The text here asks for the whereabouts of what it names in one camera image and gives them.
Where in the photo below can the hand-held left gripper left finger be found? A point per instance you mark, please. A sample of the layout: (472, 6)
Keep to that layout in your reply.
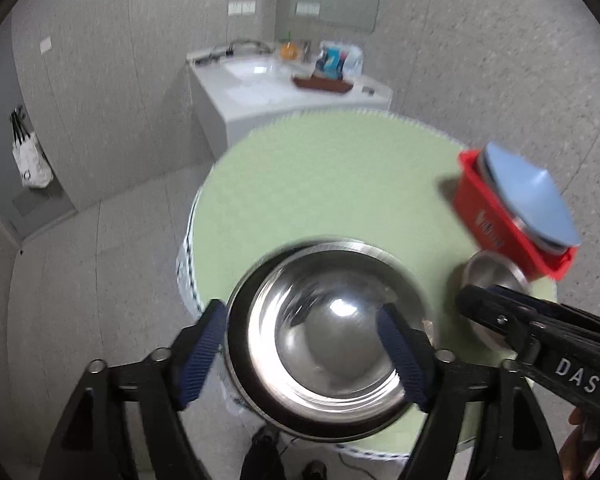
(205, 355)

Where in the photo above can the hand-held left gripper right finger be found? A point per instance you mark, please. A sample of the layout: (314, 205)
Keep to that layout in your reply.
(402, 360)

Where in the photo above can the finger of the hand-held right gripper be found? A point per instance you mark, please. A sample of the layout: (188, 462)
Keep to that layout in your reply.
(485, 310)
(555, 307)

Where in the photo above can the small steel bowl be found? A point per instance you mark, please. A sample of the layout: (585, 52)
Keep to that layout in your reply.
(485, 272)

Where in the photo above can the large steel bowl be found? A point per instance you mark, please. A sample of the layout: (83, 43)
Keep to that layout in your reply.
(325, 340)

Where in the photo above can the person's right hand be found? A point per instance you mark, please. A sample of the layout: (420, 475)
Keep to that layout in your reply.
(572, 447)

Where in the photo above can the steel plate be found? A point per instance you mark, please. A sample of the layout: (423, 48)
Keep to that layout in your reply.
(540, 240)

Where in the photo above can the red plastic basket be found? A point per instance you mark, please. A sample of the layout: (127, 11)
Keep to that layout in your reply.
(480, 210)

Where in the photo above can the blue plate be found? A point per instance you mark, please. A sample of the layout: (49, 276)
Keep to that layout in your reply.
(525, 195)

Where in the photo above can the round table with green cloth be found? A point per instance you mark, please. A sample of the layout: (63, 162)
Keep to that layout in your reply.
(340, 180)

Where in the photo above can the white sink counter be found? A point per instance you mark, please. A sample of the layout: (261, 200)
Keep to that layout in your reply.
(240, 100)

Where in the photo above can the white tote bag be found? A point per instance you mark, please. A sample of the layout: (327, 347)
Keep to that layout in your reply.
(30, 160)

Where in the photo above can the brown tray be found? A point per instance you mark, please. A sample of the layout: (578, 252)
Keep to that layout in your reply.
(322, 85)

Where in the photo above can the clear plastic bag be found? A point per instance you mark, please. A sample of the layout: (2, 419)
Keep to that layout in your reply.
(340, 62)

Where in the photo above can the chrome faucet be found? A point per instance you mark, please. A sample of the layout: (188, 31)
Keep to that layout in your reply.
(245, 45)

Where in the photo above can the orange bottle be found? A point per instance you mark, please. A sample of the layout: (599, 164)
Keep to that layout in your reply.
(288, 49)

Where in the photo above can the small white wall switch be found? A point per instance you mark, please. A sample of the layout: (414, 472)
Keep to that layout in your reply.
(45, 45)

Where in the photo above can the white wall socket plate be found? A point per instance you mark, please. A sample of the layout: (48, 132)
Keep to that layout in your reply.
(242, 8)

